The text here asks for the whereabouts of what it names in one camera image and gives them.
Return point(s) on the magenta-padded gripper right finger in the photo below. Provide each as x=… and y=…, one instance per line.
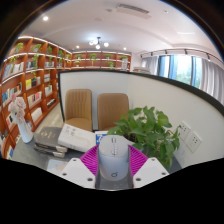
x=151, y=171

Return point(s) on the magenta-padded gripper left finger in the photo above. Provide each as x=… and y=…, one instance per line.
x=78, y=171

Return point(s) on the light grey computer mouse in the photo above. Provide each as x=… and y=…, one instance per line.
x=113, y=160

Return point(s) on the thick white book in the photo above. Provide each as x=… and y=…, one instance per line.
x=75, y=136

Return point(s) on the dark grey hardcover book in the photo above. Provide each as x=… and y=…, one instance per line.
x=48, y=135
x=46, y=151

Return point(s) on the green plant in white pot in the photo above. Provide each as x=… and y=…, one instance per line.
x=153, y=130

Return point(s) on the blue-and-white cover book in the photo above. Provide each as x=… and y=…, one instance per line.
x=101, y=136

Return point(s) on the tan upholstered chair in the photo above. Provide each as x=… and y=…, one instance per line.
x=78, y=106
x=112, y=110

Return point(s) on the white vase with pink flowers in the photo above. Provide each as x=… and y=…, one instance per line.
x=25, y=131

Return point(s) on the orange wooden bookshelf unit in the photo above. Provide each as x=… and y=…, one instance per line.
x=36, y=76

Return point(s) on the window with grey curtains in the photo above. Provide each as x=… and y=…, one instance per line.
x=181, y=68

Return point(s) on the multi-bulb ceiling lamp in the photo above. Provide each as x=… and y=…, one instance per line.
x=98, y=42

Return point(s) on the white wall socket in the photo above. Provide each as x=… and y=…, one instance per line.
x=194, y=141
x=184, y=130

